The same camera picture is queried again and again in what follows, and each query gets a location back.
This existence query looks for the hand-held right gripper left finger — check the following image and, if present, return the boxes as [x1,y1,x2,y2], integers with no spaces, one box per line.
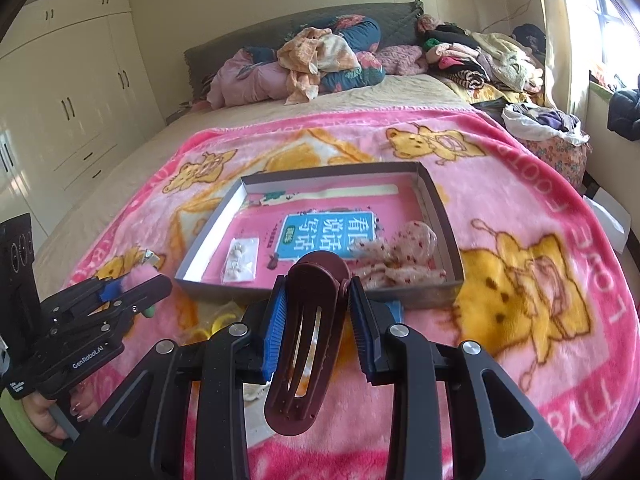
[55,275,289,480]

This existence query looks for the maroon hair claw clip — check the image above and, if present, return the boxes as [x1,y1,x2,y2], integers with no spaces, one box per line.
[263,252,352,437]

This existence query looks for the beige floral cloth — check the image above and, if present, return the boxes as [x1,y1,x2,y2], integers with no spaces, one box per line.
[276,26,362,106]

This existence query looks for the window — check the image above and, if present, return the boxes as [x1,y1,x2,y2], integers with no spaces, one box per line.
[582,0,640,92]

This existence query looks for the pile of clothes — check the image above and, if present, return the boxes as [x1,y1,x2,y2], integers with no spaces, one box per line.
[417,13,549,94]

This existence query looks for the floral fabric hair bow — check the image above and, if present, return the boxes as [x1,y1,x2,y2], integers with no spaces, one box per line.
[352,220,448,291]

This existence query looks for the white paper sheet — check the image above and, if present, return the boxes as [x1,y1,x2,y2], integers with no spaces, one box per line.
[582,194,632,254]

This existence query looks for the grey cardboard box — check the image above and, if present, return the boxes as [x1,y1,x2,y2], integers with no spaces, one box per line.
[173,161,466,312]

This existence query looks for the floral fabric bag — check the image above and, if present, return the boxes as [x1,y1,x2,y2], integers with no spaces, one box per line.
[519,134,589,192]

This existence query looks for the clear earrings packet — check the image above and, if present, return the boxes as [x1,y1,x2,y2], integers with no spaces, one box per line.
[222,237,261,284]

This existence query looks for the pink printed blanket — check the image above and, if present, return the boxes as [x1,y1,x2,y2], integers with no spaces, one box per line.
[64,109,640,480]

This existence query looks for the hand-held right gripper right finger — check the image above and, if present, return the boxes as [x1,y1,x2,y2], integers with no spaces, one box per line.
[348,276,583,480]

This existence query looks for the pink knit cloth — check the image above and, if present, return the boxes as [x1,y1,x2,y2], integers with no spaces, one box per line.
[360,45,430,77]

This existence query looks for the person's left hand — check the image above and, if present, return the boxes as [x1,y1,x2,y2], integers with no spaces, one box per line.
[22,386,109,444]

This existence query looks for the black garment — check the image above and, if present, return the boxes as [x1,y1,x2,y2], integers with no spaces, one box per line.
[607,88,640,142]

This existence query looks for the pink folded quilt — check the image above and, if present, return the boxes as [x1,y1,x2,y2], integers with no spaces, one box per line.
[206,47,297,109]

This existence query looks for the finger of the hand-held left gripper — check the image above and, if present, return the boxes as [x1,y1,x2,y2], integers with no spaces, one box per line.
[39,275,126,322]
[47,274,174,347]

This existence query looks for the cream wardrobe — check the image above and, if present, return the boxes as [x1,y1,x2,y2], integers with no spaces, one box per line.
[0,0,167,241]

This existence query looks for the white and purple clothes heap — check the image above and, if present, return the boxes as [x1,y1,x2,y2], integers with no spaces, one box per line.
[501,102,591,147]

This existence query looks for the navy floral quilt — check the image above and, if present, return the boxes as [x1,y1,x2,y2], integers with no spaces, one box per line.
[244,15,389,94]

